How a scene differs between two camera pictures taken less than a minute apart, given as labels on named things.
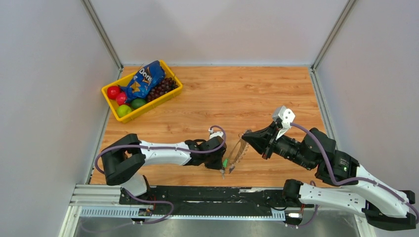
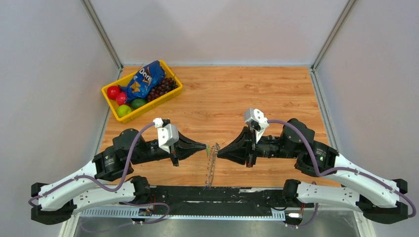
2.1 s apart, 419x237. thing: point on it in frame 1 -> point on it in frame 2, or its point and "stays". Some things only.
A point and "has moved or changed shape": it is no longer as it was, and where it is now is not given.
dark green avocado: [138, 102] stays
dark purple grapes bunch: [166, 85] stays
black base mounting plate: [213, 198] stays
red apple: [112, 91] stays
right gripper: [263, 140] -> [246, 138]
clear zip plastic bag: [238, 152] has moved or changed shape
